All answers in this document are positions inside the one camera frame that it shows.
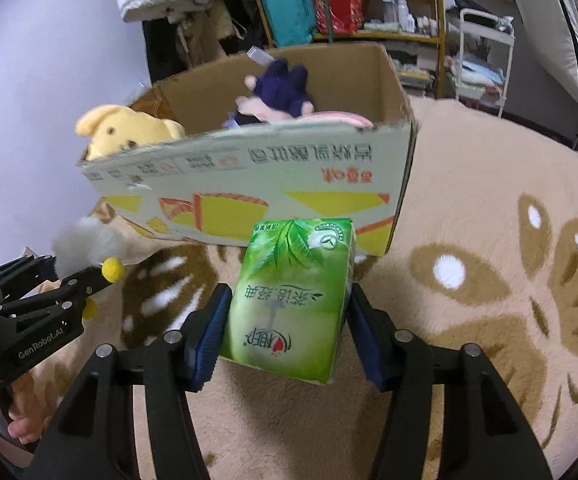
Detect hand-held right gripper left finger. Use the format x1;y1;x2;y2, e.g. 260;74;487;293
24;282;233;480

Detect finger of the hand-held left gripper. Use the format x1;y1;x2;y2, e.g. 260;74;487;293
0;255;60;307
0;265;116;322

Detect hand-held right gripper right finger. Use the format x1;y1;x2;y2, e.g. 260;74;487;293
348;282;554;480

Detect white fluffy toy yellow pompoms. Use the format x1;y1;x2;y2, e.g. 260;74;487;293
51;217;126;321

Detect green tissue pack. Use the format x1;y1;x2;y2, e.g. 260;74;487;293
219;217;356;386

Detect yellow dog plush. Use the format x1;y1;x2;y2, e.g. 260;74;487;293
75;104;187;162

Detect printed cardboard box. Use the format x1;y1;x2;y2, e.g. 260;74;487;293
75;42;418;257

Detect white-haired plush doll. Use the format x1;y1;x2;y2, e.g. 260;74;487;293
226;59;316;128

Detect person's left hand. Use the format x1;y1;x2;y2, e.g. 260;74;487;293
0;360;77;443

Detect beige printed blanket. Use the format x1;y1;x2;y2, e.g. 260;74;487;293
24;95;578;480

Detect pink swirl roll plush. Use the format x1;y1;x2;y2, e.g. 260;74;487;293
296;111;374;128

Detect black hanging coat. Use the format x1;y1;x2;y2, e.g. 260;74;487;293
141;15;190;86

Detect pile of books and papers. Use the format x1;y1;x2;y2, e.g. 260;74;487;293
389;42;437;96

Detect light blue cloth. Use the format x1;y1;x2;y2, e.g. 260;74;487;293
461;57;502;86

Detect beige hanging trousers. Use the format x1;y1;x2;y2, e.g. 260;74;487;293
166;0;250;68

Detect wooden shelf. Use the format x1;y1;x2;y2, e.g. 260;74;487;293
241;0;444;101

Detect dark hanging cloth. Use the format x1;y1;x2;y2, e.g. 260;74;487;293
219;0;274;56

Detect white trolley cart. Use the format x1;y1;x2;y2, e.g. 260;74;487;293
444;7;516;116

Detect group of cosmetic bottles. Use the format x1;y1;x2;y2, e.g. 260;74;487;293
379;0;442;36

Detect teal bag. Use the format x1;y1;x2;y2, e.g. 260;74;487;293
259;0;317;48

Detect red patterned bag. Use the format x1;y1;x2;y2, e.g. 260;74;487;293
308;0;372;36

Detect green pole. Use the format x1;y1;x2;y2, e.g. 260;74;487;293
317;0;334;43

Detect black bag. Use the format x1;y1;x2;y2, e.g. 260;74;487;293
451;0;512;31

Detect white recliner chair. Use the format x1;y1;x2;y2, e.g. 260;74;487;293
499;0;578;151

